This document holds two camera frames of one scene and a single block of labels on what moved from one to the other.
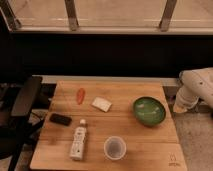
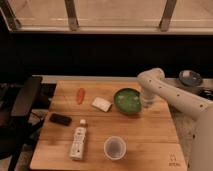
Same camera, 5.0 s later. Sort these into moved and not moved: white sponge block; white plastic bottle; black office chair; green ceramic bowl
Moved: green ceramic bowl
Not moved: white plastic bottle; black office chair; white sponge block
